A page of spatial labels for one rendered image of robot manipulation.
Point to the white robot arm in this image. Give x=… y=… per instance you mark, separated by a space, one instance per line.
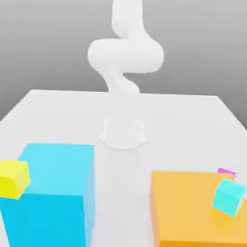
x=125 y=55

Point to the small magenta cube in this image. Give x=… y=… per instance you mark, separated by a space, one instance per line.
x=227 y=172

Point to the small cyan cube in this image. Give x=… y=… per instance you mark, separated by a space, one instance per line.
x=228 y=196

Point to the small yellow cube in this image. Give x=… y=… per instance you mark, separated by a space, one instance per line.
x=9 y=179

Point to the large blue box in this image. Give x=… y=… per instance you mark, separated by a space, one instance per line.
x=52 y=193

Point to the large orange box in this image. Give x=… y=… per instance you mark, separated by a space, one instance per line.
x=184 y=207

